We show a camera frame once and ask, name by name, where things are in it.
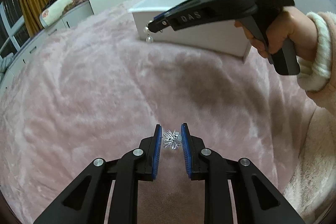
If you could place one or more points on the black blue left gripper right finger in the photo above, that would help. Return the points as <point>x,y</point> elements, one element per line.
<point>234,190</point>

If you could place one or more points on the white rectangular box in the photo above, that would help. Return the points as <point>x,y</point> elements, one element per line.
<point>219,36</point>

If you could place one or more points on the pearl bar earring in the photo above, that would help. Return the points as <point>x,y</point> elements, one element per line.
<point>149,38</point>

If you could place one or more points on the rolled white floral blanket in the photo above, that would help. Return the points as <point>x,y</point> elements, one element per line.
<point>55,11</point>

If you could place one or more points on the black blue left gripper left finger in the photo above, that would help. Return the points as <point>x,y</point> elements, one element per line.
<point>107,191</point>

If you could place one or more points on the pink plush blanket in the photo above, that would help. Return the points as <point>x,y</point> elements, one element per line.
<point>96,90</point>

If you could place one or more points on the white window bench cabinets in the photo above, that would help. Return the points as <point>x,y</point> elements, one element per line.
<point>69,20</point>

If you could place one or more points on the silver crystal flower brooch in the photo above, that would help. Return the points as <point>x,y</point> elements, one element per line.
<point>172,139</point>

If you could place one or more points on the large window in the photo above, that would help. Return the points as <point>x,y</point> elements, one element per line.
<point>13,29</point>

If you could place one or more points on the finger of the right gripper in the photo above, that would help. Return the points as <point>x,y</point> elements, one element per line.
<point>157,25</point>
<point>164,16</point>

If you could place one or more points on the grey clothing pile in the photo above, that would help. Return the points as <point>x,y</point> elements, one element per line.
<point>6,62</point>

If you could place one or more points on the person right hand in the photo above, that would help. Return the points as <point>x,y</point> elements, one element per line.
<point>292,24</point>

